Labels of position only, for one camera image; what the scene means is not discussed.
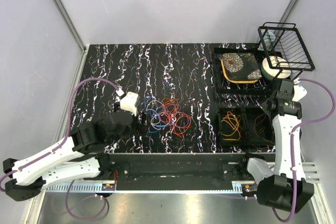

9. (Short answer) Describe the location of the blue cable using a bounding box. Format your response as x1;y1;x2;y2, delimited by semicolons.
140;97;169;133

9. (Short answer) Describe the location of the brown cable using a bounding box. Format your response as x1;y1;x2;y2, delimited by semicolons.
248;111;275;149

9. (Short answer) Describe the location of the yellow cable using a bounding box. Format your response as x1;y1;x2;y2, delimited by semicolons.
220;111;242;141

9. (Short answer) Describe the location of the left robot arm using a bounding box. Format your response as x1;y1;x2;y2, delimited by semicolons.
1;109;139;201

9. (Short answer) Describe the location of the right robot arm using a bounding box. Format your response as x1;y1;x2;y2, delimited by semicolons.
238;78;314;214

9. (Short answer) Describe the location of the black bin middle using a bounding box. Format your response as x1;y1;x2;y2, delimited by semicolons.
243;106;275;149

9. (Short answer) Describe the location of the black bin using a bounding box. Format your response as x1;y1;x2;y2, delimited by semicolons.
243;106;275;149
217;107;247;147

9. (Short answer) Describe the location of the white plate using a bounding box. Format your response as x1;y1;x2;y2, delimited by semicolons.
261;56;291;80

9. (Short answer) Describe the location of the black bin left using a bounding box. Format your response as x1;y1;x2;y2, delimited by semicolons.
217;107;247;147

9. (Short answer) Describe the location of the black marble pattern mat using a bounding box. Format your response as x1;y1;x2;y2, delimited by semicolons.
71;43;275;153

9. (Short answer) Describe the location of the floral black cushion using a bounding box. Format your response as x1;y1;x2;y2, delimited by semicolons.
220;52;262;84

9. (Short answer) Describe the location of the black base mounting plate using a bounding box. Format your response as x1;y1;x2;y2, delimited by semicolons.
83;152;279;182

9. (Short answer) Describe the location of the black tray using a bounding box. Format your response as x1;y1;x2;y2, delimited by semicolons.
212;47;271;95

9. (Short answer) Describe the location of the white cup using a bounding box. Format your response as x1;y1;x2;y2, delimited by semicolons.
264;31;276;50

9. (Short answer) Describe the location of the white cable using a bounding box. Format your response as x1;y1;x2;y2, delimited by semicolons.
145;103;163;130

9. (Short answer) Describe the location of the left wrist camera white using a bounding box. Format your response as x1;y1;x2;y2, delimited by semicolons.
116;89;140;116

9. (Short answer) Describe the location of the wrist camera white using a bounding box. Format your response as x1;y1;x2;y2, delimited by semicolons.
292;78;308;102
116;89;140;116

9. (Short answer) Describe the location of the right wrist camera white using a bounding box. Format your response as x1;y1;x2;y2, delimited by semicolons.
292;78;308;102

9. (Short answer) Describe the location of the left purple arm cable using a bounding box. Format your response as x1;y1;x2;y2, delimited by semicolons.
0;77;121;220

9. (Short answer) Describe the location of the black wire dish rack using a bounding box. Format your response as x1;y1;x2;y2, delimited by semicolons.
257;22;315;79

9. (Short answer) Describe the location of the aluminium rail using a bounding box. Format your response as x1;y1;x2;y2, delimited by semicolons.
39;162;321;195

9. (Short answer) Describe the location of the left aluminium frame post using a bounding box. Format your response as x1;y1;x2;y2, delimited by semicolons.
52;0;87;53

